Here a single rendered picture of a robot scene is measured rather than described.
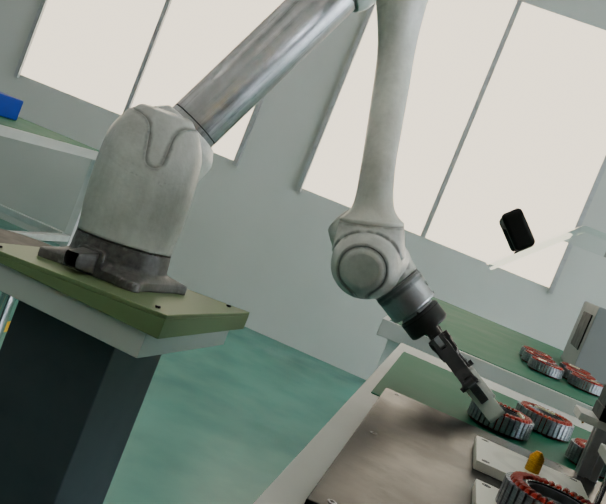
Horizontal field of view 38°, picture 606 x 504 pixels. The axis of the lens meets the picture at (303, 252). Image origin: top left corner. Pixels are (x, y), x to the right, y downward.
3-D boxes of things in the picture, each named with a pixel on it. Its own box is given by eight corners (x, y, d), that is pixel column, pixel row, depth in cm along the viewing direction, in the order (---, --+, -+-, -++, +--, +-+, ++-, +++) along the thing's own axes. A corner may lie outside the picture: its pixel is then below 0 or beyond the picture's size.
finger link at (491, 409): (478, 378, 144) (479, 379, 144) (505, 412, 144) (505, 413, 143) (464, 389, 145) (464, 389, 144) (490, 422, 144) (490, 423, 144)
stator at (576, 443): (556, 457, 146) (565, 437, 145) (573, 453, 155) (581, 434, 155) (621, 490, 140) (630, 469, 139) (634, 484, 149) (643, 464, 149)
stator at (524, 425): (468, 422, 145) (477, 401, 145) (463, 408, 156) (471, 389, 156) (532, 448, 144) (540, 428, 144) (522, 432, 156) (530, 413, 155)
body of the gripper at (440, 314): (435, 299, 147) (469, 343, 146) (433, 295, 155) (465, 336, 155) (399, 326, 148) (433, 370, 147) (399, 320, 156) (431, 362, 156)
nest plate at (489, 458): (472, 468, 106) (476, 459, 106) (473, 442, 121) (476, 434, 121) (591, 522, 103) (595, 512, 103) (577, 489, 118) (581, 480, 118)
